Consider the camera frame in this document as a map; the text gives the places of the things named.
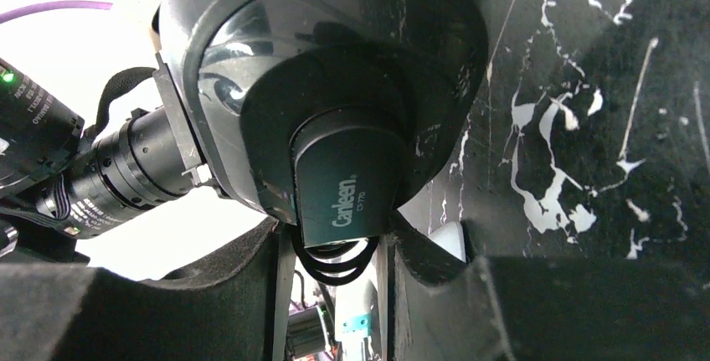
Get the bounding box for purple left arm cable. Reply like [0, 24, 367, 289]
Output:
[0, 0, 114, 25]

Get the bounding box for teal cat-ear headphones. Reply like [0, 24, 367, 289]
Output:
[334, 221, 468, 360]

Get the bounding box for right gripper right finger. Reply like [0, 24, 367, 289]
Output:
[379, 214, 709, 360]

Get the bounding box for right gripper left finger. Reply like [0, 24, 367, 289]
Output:
[1, 219, 294, 360]

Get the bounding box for black headphones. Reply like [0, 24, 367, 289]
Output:
[159, 0, 489, 248]

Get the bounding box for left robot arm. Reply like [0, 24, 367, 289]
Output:
[1, 62, 204, 263]

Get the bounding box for black headphones' cable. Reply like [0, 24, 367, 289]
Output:
[291, 224, 380, 287]

